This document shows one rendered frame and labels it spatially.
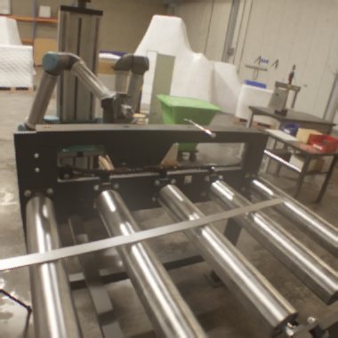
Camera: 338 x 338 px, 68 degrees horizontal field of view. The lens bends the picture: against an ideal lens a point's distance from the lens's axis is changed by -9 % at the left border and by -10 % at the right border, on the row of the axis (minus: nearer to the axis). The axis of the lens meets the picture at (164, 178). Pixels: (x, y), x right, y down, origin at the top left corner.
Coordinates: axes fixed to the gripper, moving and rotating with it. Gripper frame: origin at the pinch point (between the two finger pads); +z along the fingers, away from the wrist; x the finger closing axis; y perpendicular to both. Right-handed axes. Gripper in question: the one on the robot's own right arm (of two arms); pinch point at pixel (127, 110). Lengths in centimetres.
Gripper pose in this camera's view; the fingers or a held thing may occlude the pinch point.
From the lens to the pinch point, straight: 128.5
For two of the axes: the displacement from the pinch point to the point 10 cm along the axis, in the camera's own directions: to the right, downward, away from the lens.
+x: -1.4, 8.9, 4.3
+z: 4.2, 4.5, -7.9
